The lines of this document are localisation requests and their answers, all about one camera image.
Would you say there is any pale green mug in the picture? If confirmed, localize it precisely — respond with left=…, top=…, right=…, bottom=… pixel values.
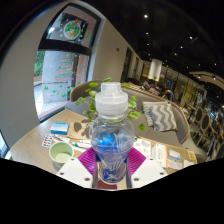
left=48, top=141, right=75, bottom=173

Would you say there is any clear blue-labelled water bottle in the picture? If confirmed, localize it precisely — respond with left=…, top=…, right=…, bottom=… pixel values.
left=89, top=81, right=136, bottom=185

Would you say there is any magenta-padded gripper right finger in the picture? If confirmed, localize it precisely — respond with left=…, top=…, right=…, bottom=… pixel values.
left=126, top=146, right=169, bottom=190

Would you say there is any small blue white box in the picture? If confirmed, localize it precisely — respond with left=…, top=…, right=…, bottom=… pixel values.
left=49, top=122, right=70, bottom=136

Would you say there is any blister pill pack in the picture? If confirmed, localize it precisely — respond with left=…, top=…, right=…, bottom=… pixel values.
left=41, top=133, right=55, bottom=149

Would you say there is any white orange medicine box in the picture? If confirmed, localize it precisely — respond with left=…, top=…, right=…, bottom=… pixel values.
left=151, top=142, right=169, bottom=169

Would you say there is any group of ceiling lights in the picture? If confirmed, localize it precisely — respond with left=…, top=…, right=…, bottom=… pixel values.
left=142, top=13, right=218, bottom=81

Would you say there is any printed white leaflet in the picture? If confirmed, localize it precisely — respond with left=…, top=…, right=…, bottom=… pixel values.
left=132, top=137, right=153, bottom=158

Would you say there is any grey curved sofa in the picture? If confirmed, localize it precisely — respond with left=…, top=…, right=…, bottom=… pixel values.
left=64, top=79, right=192, bottom=148

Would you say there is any white ointment tube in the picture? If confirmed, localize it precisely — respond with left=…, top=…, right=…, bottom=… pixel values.
left=71, top=139, right=93, bottom=150

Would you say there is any tree-shaped window decal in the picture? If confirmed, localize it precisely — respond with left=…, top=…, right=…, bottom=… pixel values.
left=54, top=57, right=75, bottom=83

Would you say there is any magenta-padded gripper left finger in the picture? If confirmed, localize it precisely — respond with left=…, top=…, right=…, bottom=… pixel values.
left=56, top=146, right=100, bottom=190

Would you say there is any green potted plant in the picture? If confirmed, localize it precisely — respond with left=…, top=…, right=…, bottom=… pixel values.
left=74, top=77, right=147, bottom=132

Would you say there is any group of dining chairs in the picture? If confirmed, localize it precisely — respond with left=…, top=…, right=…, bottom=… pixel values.
left=179, top=99, right=224, bottom=161

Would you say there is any small yellow card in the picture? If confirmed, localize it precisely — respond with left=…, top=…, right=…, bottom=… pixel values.
left=186, top=149, right=198, bottom=163

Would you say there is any white blue paper packet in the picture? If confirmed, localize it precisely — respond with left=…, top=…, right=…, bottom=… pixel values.
left=166, top=149, right=184, bottom=171

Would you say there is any grey chevron cushion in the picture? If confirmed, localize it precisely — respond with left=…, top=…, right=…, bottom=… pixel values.
left=142, top=101, right=178, bottom=133

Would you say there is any white paper napkin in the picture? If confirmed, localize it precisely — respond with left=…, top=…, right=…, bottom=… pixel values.
left=183, top=159, right=196, bottom=168

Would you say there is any round wreath window sticker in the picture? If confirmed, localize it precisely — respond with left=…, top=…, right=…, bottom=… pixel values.
left=63, top=20, right=81, bottom=42

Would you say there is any person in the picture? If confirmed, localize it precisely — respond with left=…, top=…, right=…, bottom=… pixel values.
left=141, top=79, right=162, bottom=98
left=160, top=83, right=176, bottom=103

